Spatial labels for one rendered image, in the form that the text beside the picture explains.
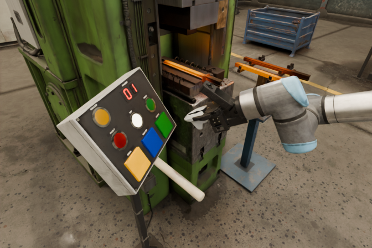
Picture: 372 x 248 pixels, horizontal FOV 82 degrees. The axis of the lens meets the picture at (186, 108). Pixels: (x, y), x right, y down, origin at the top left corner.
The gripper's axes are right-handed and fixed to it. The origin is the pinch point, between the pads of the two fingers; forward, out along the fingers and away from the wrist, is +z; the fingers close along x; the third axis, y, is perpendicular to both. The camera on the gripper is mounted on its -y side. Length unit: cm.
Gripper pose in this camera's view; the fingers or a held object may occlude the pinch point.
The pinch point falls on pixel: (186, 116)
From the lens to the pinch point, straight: 75.4
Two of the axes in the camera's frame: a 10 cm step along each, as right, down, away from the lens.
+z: -8.2, 2.6, 5.1
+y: 4.7, 8.1, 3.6
